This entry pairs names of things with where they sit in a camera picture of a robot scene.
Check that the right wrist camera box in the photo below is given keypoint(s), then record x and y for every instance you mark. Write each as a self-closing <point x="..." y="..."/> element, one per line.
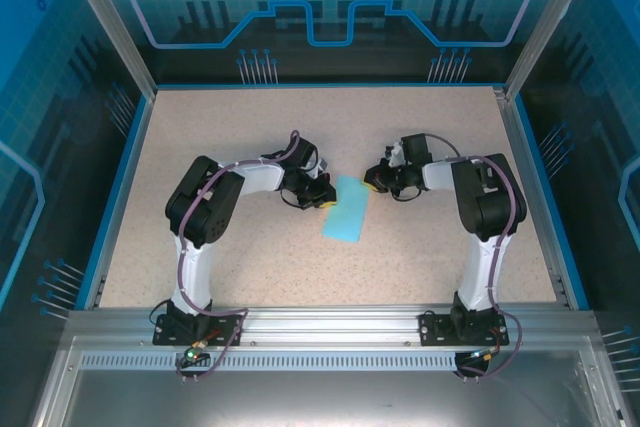
<point x="397" y="154"/>

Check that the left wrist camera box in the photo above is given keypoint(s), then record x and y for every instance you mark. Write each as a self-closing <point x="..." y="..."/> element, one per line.
<point x="321" y="167"/>

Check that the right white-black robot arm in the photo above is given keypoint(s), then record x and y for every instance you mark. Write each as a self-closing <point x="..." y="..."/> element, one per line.
<point x="480" y="277"/>

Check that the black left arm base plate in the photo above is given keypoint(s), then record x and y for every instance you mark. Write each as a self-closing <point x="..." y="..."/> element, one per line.
<point x="225" y="334"/>

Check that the light blue cloth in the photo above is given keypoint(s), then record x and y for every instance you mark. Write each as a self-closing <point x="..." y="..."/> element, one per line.
<point x="345" y="217"/>

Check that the aluminium frame post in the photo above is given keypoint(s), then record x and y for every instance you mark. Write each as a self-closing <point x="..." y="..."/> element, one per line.
<point x="542" y="27"/>
<point x="120" y="27"/>

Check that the blue table edge trim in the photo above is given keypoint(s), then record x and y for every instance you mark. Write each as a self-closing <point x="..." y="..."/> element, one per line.
<point x="548" y="197"/>
<point x="119" y="197"/>

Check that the aluminium side rail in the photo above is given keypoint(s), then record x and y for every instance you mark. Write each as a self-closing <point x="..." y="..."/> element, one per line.
<point x="511" y="122"/>

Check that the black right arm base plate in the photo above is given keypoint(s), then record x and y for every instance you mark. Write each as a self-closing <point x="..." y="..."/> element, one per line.
<point x="435" y="332"/>

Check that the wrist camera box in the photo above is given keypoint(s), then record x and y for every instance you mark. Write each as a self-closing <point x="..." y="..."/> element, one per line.
<point x="321" y="167"/>
<point x="397" y="154"/>

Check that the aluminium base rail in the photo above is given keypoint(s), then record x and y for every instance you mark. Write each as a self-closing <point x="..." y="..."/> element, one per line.
<point x="325" y="324"/>

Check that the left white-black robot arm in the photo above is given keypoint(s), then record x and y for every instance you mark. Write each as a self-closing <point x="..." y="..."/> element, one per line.
<point x="200" y="277"/>

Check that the metal tray panel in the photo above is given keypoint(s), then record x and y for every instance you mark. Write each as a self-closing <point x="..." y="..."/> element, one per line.
<point x="320" y="402"/>

